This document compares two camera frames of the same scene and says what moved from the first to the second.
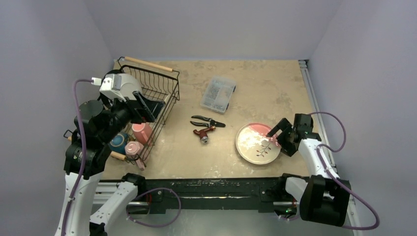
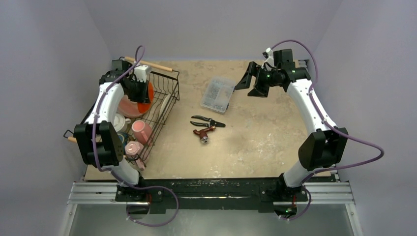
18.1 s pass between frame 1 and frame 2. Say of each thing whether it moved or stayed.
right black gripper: moved
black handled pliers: stayed
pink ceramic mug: stayed
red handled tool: stayed
